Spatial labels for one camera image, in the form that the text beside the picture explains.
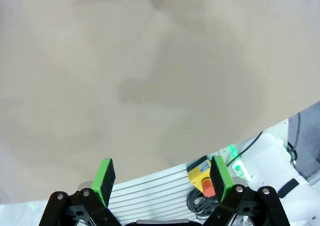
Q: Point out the yellow emergency stop box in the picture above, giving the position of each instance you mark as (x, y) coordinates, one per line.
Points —
(197, 173)

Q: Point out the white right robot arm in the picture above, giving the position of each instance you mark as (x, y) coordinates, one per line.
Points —
(270, 161)

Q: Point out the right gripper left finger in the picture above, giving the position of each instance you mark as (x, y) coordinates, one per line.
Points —
(105, 181)

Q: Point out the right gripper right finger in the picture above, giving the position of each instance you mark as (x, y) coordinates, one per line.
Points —
(217, 181)

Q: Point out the white ribbed aluminium frame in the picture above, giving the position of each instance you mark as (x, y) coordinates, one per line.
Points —
(150, 196)

